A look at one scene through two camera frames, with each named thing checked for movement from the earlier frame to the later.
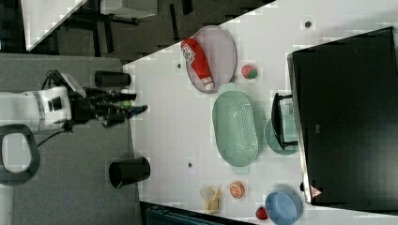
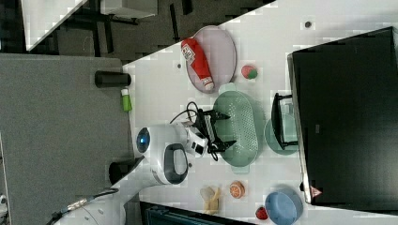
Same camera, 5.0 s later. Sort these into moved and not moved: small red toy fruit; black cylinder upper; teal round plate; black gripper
Moved: black gripper
Not moved: small red toy fruit; black cylinder upper; teal round plate
